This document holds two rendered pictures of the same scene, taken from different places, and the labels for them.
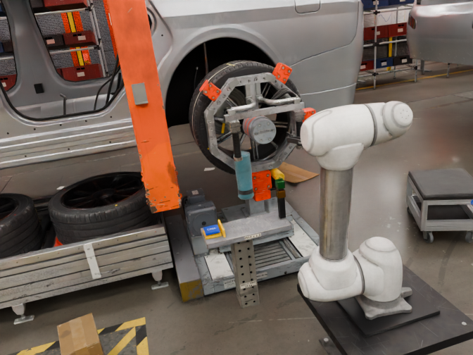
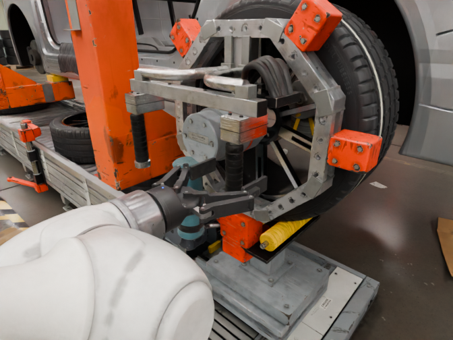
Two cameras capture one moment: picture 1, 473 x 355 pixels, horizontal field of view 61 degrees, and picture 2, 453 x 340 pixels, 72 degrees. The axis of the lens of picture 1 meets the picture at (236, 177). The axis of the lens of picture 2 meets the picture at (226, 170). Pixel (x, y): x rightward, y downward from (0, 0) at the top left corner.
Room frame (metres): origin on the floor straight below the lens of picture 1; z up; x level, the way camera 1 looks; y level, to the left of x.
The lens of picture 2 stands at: (1.65, -0.81, 1.10)
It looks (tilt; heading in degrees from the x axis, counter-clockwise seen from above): 24 degrees down; 55
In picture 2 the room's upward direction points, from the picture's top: straight up
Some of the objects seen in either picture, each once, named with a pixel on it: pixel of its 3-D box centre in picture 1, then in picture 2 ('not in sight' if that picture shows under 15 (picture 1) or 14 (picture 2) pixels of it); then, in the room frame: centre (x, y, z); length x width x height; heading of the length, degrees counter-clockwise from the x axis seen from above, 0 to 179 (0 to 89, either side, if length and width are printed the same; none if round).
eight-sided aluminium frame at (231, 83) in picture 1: (254, 125); (243, 125); (2.18, -0.13, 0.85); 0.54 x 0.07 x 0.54; 103
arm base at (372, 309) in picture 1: (384, 294); not in sight; (1.28, -0.53, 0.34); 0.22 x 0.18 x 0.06; 95
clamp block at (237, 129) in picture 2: (296, 113); (244, 125); (2.02, -0.35, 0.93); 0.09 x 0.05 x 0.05; 13
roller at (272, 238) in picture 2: (273, 170); (288, 225); (2.30, -0.23, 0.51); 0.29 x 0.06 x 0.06; 13
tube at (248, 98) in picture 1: (240, 98); (184, 58); (2.04, -0.06, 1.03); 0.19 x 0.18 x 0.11; 13
